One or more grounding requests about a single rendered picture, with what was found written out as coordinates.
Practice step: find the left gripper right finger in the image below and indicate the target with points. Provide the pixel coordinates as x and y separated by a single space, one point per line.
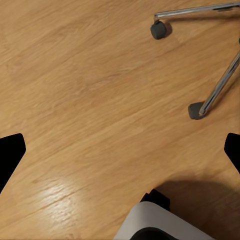
232 149

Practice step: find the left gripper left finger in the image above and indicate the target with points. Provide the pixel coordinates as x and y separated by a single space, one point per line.
12 149

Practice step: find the swivel chair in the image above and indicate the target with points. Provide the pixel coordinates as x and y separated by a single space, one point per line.
158 29

